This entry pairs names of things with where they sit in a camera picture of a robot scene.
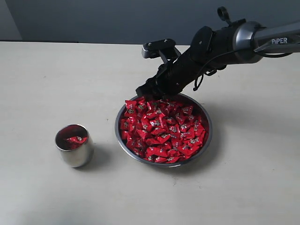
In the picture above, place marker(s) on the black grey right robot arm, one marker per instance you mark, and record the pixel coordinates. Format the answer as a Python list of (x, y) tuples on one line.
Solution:
[(240, 42)]

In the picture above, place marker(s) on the red candies inside cup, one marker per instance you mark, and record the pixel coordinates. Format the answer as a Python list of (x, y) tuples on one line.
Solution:
[(71, 137)]

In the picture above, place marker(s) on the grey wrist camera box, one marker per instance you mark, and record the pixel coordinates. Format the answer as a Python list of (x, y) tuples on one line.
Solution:
[(165, 49)]

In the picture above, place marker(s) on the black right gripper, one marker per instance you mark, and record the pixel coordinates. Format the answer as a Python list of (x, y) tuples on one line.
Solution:
[(174, 79)]

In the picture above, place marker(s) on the pile of red candies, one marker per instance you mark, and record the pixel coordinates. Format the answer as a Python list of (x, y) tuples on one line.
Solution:
[(161, 131)]

